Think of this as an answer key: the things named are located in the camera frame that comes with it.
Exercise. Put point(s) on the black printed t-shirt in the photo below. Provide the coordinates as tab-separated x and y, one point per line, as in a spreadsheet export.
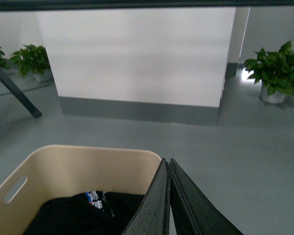
88	213

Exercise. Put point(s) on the green potted plant left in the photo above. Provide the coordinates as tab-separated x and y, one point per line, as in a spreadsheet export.
32	60

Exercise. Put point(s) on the green potted plant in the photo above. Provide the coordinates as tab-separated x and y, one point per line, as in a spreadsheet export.
275	71
32	60

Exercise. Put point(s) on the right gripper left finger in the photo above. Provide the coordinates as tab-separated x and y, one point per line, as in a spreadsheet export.
153	215

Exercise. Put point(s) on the black clothes rack bar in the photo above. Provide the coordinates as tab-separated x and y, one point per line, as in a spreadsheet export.
54	5

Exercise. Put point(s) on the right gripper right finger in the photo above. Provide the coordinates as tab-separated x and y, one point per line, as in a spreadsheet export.
193	213

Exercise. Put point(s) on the beige plastic laundry hamper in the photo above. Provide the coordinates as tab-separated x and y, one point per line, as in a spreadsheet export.
55	171

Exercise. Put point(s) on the green potted plant right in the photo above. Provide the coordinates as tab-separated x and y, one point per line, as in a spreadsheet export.
275	71

